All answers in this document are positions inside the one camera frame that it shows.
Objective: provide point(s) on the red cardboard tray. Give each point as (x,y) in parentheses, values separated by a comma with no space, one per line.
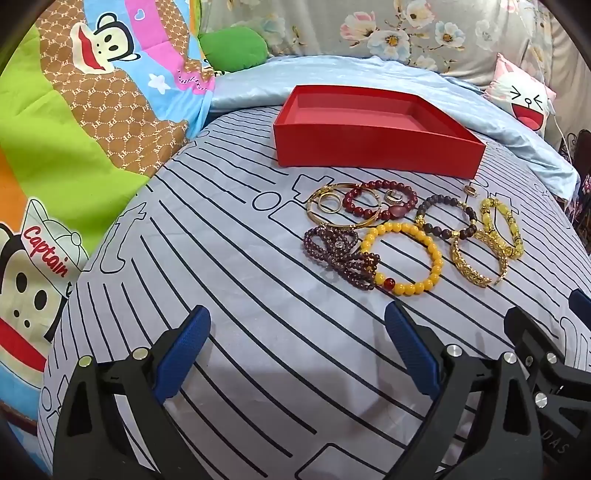
(348,126)

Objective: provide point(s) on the thin gold bangle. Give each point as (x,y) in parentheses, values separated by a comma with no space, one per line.
(334,205)

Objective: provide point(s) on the pink cartoon face cushion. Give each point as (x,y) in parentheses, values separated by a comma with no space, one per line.
(519,94)

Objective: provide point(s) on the grey striped bed sheet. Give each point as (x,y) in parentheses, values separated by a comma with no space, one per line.
(298,378)

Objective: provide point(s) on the green plush pillow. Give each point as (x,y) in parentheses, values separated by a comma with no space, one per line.
(234,49)

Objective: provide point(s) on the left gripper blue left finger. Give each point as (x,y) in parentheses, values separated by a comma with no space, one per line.
(176,351)

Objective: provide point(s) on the cartoon monkey colourful blanket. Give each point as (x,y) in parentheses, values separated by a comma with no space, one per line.
(95,97)

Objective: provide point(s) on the gold woven cuff bangle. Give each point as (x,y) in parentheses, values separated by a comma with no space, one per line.
(469,272)

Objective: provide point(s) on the light blue quilt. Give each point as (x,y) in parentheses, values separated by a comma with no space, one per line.
(271,83)

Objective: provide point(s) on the dark red chair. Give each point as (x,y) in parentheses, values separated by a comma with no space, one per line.
(576,148)

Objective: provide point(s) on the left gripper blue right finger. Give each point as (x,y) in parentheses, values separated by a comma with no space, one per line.
(418,347)

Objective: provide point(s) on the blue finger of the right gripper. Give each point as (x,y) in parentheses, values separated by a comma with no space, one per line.
(530,343)
(580,305)

